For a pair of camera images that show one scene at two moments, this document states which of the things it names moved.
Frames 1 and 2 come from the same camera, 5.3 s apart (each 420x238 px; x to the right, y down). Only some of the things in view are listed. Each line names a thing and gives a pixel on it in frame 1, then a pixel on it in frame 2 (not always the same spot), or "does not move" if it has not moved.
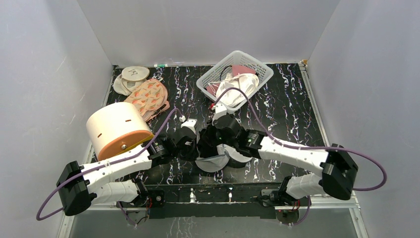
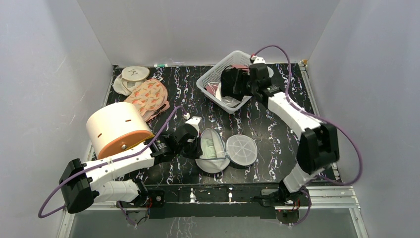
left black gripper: x=193 y=154 does not move
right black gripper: x=210 y=141 to x=229 y=83
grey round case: x=217 y=163 does not move
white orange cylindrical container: x=117 y=128 does not move
